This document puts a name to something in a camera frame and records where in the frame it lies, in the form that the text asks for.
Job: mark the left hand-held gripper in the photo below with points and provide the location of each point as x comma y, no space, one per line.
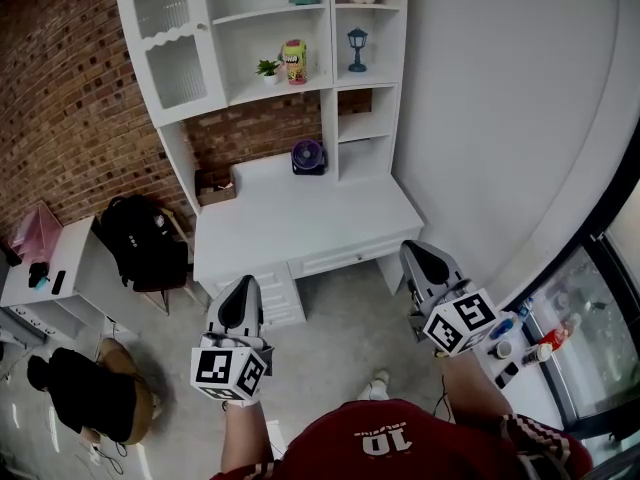
225,368

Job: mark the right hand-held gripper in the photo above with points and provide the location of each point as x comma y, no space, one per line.
462,323

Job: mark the yellow-green can with pink lid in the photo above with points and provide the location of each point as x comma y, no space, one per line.
295,63

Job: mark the white desk with hutch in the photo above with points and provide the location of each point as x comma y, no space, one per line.
250,33

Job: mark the person's right forearm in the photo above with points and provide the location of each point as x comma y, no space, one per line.
475,388

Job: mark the person's left forearm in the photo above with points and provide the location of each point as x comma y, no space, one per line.
245,438

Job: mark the purple desk fan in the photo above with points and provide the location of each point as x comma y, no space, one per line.
307,157

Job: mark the blue bottle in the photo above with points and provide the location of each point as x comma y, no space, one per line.
505,328

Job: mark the small clear bottle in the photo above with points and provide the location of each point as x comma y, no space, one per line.
525,308

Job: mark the white mug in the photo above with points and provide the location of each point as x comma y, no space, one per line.
501,349

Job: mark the black backpack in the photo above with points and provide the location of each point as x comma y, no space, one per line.
140,243

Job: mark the person's white shoe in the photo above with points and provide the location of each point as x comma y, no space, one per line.
375,387

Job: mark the dark smartphone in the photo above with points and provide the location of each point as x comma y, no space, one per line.
507,374

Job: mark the brown wooden organizer box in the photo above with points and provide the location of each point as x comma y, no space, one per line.
215,188

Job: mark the white lidded jar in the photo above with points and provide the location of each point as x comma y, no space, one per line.
537,354

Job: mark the red bottle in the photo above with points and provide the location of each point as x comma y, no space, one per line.
552,337

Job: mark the white side table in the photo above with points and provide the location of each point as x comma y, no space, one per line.
75,268

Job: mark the person's red shirt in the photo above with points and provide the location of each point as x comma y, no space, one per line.
400,448

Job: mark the black phone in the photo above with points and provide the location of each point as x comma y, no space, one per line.
59,282

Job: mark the black and teal gadget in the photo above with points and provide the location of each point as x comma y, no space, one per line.
37,274

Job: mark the pink bag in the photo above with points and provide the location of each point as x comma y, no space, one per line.
37,233

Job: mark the blue lantern lamp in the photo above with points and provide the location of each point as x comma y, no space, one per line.
357,48

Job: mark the small green potted plant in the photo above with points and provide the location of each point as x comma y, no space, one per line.
269,70

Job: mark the glass cabinet door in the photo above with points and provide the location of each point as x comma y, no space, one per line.
170,53

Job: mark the black window frame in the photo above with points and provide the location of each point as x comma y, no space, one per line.
560,393

